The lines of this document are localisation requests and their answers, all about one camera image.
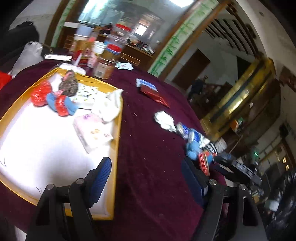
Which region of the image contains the pink tissue pack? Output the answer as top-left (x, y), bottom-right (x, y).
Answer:
top-left (73, 113), bottom-right (113, 154)

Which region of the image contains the blue knitted cloth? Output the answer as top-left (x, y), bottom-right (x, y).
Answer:
top-left (46, 92), bottom-right (78, 116)

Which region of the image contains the white soft cloth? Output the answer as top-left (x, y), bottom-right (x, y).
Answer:
top-left (91, 89), bottom-right (123, 123)

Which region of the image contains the steel wool scrubber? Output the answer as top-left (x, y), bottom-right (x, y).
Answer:
top-left (58, 70), bottom-right (78, 97)

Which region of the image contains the red plastic bag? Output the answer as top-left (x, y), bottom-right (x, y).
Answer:
top-left (31, 80), bottom-right (52, 107)

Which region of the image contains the white gloved right hand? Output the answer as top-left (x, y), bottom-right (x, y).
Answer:
top-left (264, 199), bottom-right (280, 212)

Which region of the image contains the person in dark clothes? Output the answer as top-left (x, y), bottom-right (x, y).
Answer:
top-left (187, 78), bottom-right (205, 100)

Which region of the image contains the maroon velvet tablecloth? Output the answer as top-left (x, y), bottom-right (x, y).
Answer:
top-left (0, 59), bottom-right (227, 241)

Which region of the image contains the yellow gift box tray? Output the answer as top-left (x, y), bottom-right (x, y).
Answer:
top-left (1, 68), bottom-right (123, 220)

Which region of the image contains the red foil packet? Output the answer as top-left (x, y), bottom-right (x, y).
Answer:
top-left (140, 85), bottom-right (170, 108)

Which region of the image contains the brown wooden door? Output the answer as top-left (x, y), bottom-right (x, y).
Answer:
top-left (172, 49), bottom-right (211, 90)

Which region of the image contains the blue white sachet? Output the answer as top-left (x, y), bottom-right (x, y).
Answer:
top-left (135, 78), bottom-right (158, 92)

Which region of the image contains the red box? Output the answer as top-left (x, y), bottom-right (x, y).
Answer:
top-left (0, 72), bottom-right (12, 90)

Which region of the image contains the white paper card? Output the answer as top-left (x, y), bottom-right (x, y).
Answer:
top-left (115, 62), bottom-right (134, 71)

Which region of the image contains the orange label jar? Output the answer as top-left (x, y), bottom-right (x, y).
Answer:
top-left (93, 44), bottom-right (122, 79)

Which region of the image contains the wooden framed mirror cabinet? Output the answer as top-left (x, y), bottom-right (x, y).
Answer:
top-left (43, 0), bottom-right (223, 79)

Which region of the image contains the white plastic bag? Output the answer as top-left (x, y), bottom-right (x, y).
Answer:
top-left (10, 42), bottom-right (44, 78)

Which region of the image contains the red lid clear jar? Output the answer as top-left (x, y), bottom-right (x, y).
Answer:
top-left (104, 24), bottom-right (131, 52)

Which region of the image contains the black sofa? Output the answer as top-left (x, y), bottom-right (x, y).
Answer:
top-left (1, 21), bottom-right (39, 72)

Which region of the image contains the white blue lidded tub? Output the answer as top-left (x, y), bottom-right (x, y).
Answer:
top-left (74, 24), bottom-right (94, 40)

